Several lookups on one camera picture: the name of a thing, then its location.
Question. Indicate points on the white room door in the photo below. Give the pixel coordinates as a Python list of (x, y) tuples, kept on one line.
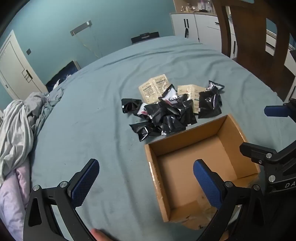
[(13, 69)]

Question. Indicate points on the small items on cabinet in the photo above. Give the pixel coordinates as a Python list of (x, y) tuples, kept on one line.
[(196, 5)]

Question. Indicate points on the white low cabinet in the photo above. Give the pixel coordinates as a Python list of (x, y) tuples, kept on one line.
[(201, 27)]

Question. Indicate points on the brown wooden chair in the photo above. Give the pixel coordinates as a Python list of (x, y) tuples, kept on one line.
[(249, 34)]

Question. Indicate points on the grey crumpled blanket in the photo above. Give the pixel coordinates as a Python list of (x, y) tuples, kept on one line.
[(20, 129)]

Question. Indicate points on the person's left hand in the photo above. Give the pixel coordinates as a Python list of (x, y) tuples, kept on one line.
[(100, 235)]

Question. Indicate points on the metal wall lamp bracket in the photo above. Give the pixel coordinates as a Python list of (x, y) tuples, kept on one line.
[(81, 27)]

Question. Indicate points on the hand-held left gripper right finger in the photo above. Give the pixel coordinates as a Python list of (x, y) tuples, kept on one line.
[(208, 185)]

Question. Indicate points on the teal bed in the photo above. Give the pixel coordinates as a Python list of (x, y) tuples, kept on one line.
[(92, 115)]

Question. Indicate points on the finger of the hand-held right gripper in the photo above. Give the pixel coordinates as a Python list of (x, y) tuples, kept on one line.
[(275, 111), (256, 151)]

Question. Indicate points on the brown cardboard box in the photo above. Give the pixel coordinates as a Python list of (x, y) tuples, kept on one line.
[(185, 166)]

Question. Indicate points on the beige printed snack packet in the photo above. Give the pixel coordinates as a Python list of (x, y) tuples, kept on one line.
[(150, 91), (188, 91)]

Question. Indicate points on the dark wall switch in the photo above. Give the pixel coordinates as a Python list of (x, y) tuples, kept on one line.
[(29, 51)]

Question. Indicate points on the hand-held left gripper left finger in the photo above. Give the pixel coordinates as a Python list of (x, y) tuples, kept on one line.
[(83, 183)]

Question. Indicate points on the black bag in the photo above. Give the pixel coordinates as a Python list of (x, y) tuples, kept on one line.
[(145, 37)]

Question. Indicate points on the pile of black snack packets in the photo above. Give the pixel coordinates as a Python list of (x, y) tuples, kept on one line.
[(171, 113)]

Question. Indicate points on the lavender duvet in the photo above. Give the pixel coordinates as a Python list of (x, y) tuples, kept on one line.
[(13, 199)]

